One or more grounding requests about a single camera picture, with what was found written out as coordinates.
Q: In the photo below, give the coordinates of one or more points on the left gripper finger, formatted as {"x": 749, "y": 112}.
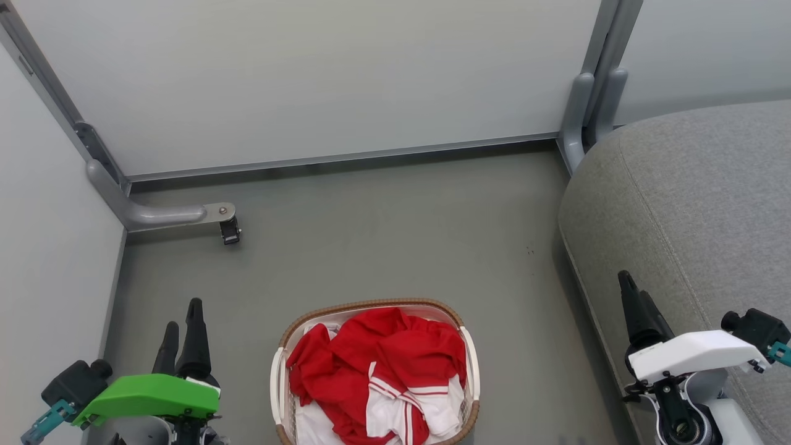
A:
{"x": 167, "y": 352}
{"x": 194, "y": 346}

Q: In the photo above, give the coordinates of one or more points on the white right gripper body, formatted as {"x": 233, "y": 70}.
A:
{"x": 698, "y": 352}

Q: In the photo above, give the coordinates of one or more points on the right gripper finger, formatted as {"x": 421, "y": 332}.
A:
{"x": 658, "y": 326}
{"x": 633, "y": 315}

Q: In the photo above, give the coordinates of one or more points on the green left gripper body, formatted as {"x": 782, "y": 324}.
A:
{"x": 154, "y": 395}

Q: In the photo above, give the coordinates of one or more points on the red garment with white stripes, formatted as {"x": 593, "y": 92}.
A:
{"x": 383, "y": 346}

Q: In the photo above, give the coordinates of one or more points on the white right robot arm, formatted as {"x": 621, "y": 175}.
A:
{"x": 735, "y": 420}

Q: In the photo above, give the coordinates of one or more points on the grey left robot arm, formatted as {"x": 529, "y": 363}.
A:
{"x": 136, "y": 432}

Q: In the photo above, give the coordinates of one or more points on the grey fabric sofa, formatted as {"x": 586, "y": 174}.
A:
{"x": 710, "y": 216}

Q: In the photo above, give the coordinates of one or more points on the white wicker-rimmed laundry basket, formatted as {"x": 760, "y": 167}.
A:
{"x": 275, "y": 389}

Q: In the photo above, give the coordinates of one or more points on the black caster wheel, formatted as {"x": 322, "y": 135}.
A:
{"x": 230, "y": 231}

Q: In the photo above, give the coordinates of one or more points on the white cloth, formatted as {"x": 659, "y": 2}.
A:
{"x": 315, "y": 428}

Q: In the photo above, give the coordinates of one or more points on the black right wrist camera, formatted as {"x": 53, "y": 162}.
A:
{"x": 757, "y": 327}

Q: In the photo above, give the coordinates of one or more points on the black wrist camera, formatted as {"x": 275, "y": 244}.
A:
{"x": 77, "y": 383}
{"x": 757, "y": 327}

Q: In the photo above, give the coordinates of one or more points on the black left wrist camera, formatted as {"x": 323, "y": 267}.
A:
{"x": 77, "y": 383}

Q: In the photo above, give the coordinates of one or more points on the grey partition foot bracket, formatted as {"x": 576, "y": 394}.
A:
{"x": 148, "y": 215}

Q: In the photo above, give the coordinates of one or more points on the grey double partition post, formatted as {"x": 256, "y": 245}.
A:
{"x": 593, "y": 80}

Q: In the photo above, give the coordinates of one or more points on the grey partition post with slots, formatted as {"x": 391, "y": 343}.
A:
{"x": 55, "y": 102}

